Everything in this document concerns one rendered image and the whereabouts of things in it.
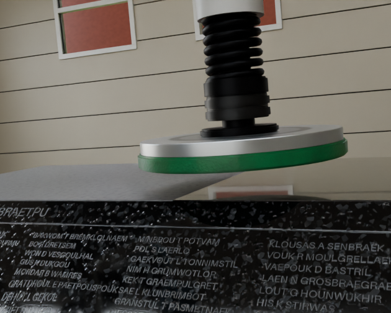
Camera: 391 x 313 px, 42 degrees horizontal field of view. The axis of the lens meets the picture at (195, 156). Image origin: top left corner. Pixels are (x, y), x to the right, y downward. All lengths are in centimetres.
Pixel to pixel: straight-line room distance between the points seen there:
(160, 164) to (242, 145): 8
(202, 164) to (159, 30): 699
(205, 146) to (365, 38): 627
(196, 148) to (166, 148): 3
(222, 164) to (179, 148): 4
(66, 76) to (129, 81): 109
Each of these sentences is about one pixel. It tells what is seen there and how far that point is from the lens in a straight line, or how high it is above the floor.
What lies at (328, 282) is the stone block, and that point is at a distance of 42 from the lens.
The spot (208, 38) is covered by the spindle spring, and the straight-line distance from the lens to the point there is 54.
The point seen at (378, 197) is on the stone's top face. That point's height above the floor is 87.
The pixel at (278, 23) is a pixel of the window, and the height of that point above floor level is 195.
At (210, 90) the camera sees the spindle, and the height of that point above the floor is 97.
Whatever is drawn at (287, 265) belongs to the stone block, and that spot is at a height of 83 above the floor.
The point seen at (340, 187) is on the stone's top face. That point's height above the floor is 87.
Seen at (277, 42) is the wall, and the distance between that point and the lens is 684.
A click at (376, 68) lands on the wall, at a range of 666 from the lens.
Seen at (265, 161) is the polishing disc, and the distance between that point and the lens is 45.
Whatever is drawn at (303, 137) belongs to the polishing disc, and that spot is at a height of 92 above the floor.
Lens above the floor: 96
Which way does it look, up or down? 5 degrees down
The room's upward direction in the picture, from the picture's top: 5 degrees counter-clockwise
